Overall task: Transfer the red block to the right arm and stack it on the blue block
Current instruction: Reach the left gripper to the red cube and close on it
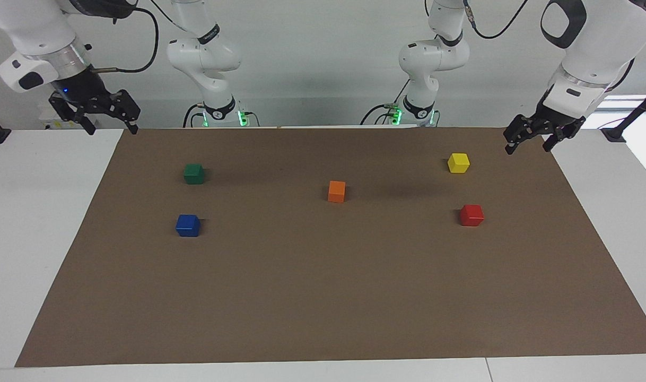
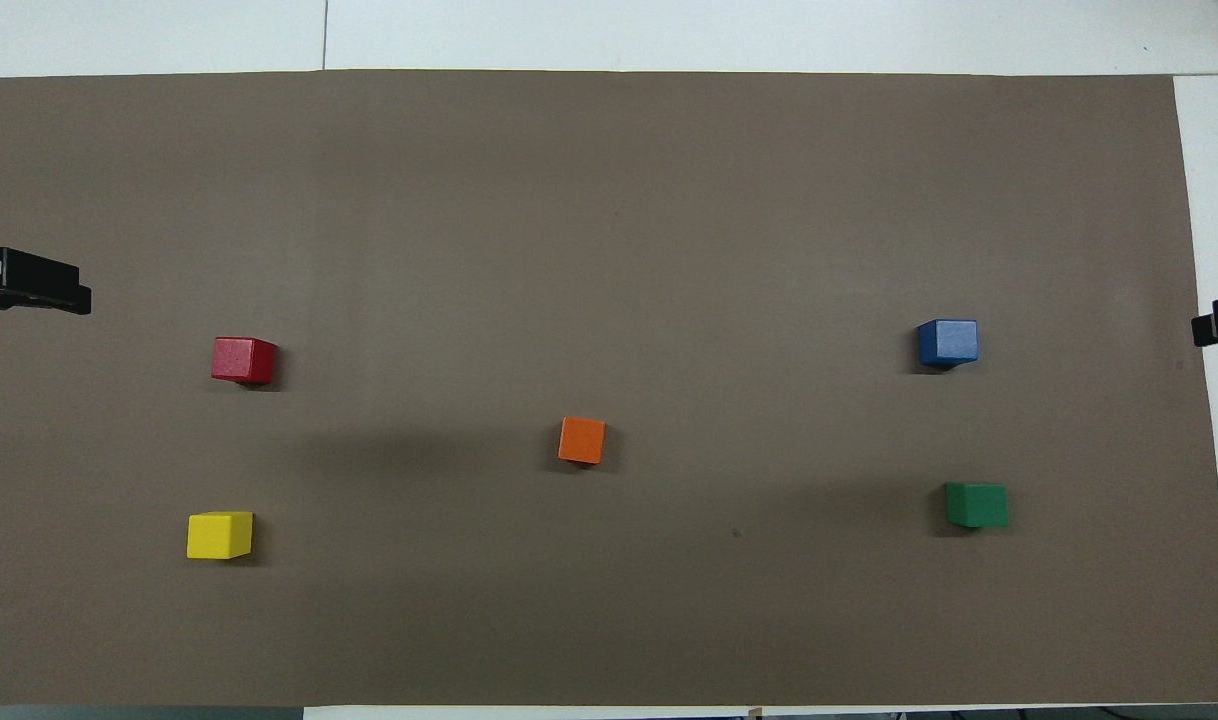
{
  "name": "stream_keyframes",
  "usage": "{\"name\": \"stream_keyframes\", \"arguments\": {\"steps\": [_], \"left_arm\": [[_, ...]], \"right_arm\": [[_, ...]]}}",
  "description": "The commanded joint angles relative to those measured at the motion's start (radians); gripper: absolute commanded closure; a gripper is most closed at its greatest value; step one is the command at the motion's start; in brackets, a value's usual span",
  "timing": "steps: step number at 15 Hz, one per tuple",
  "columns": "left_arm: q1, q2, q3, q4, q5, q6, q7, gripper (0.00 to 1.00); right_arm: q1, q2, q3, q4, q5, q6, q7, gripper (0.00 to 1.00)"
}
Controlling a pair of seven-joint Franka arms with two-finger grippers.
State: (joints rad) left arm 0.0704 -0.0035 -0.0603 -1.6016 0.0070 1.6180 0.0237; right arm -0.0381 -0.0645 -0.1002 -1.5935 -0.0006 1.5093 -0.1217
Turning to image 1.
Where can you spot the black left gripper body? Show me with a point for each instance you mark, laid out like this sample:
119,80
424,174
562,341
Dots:
559,119

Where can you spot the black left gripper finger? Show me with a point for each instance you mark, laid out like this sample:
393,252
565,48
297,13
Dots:
559,135
519,130

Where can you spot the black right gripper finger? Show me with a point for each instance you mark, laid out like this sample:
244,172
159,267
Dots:
71,109
121,106

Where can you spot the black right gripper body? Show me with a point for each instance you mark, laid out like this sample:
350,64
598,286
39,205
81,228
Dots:
81,87

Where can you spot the red wooden block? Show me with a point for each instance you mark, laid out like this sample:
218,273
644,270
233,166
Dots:
471,216

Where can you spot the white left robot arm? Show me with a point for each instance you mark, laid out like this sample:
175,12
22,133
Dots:
588,48

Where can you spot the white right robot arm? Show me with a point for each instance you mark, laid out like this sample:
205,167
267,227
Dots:
206,53

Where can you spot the yellow wooden block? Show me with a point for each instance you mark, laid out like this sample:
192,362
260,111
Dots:
459,163

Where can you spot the green wooden block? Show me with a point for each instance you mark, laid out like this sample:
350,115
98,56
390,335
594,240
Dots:
194,174

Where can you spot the blue wooden block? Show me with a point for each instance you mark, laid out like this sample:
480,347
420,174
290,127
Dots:
188,226

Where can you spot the orange wooden block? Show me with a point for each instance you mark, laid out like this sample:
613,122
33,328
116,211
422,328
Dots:
337,191

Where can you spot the white box with yellow label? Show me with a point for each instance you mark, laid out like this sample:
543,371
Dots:
46,124

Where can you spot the black stand with slanted rod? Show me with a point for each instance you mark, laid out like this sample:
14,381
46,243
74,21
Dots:
628,119

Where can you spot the brown table mat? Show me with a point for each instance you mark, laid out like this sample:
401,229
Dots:
323,286

